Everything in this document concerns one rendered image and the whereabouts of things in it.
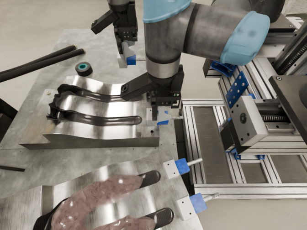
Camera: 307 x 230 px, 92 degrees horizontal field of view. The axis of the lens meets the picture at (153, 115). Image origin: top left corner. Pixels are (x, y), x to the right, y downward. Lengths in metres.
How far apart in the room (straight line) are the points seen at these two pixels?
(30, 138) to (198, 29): 0.64
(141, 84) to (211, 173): 0.99
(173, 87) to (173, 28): 0.16
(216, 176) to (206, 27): 1.10
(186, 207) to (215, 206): 0.97
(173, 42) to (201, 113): 1.20
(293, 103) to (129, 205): 0.52
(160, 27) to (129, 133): 0.36
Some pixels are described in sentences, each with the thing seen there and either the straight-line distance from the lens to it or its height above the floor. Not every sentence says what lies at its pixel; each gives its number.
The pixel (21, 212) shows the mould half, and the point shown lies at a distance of 0.56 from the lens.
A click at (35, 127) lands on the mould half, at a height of 0.86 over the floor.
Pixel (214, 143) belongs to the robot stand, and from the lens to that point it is 1.33.
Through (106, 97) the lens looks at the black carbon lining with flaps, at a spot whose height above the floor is 0.88.
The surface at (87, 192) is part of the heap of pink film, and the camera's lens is 0.48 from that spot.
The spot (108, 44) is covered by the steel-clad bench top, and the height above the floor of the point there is 0.80.
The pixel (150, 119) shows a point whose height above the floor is 0.93.
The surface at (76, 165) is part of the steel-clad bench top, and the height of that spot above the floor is 0.80.
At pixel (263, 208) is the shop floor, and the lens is 1.60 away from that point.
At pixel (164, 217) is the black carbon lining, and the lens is 0.51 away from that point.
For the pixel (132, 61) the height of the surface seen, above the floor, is 0.94.
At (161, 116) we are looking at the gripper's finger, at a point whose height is 0.97.
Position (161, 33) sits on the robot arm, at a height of 1.23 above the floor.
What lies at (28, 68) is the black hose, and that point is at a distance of 0.92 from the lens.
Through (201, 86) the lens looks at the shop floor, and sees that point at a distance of 1.96.
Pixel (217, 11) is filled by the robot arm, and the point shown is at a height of 1.26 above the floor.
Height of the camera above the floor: 1.36
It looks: 57 degrees down
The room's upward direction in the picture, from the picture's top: straight up
